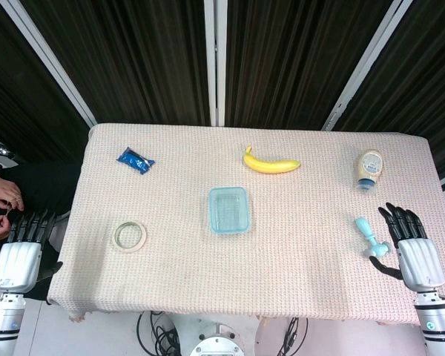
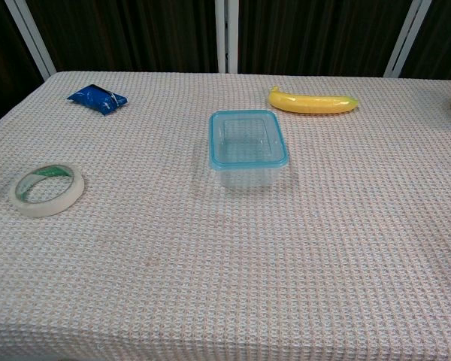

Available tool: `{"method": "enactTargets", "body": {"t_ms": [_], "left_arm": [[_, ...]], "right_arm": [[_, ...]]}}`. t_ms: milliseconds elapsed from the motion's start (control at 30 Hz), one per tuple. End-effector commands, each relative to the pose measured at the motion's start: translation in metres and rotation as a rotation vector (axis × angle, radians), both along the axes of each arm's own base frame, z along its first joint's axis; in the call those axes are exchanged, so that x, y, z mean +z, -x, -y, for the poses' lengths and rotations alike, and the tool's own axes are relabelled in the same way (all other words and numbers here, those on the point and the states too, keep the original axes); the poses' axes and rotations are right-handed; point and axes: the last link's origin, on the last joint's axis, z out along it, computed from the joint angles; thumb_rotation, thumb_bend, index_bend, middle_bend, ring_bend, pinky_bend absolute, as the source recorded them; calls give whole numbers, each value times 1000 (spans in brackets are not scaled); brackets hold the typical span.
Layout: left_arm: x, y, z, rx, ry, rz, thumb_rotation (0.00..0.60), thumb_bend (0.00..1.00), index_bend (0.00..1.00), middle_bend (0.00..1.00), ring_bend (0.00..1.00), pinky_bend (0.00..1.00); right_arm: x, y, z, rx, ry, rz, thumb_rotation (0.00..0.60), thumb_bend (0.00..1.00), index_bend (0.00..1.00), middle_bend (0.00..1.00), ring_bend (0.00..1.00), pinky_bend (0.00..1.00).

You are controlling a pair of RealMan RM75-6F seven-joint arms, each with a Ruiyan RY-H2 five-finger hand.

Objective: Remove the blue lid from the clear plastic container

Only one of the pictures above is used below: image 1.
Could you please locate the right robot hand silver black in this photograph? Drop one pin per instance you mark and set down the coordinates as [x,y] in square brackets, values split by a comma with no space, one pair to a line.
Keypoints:
[421,263]

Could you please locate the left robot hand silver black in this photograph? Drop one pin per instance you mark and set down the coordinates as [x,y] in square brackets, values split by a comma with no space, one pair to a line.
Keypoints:
[16,265]

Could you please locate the person's black clothing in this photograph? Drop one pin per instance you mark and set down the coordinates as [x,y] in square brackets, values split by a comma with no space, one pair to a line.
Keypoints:
[48,185]

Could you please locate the light blue toy hammer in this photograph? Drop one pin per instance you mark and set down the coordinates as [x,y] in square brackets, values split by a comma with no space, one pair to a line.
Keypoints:
[365,228]

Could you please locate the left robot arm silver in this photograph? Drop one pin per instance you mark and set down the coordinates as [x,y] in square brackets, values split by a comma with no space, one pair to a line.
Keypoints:
[7,322]

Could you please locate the black pleated curtain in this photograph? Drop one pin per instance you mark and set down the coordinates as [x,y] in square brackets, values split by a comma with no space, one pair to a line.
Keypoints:
[419,74]
[289,55]
[11,92]
[133,55]

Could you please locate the white silver robot base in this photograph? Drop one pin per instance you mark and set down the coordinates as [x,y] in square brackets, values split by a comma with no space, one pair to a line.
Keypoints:
[217,341]

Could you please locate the white frame post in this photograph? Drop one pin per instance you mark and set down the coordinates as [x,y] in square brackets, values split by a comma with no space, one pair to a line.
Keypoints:
[215,63]
[363,70]
[48,59]

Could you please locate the mayonnaise squeeze bottle blue cap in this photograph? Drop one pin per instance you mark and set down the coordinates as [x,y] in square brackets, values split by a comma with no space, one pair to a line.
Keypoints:
[369,165]

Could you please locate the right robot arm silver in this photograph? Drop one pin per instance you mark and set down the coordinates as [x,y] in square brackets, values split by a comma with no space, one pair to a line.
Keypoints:
[435,322]

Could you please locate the yellow banana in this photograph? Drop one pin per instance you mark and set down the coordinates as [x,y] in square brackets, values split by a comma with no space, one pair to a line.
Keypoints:
[270,165]

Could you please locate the beige masking tape roll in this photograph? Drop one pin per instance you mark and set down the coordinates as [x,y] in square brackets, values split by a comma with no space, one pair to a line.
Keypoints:
[116,243]

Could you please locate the pink checked tablecloth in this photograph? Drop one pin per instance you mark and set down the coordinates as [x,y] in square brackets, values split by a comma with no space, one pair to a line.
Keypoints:
[222,274]

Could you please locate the blue snack packet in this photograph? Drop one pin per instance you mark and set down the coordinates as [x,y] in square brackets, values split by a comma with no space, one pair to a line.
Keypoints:
[135,160]

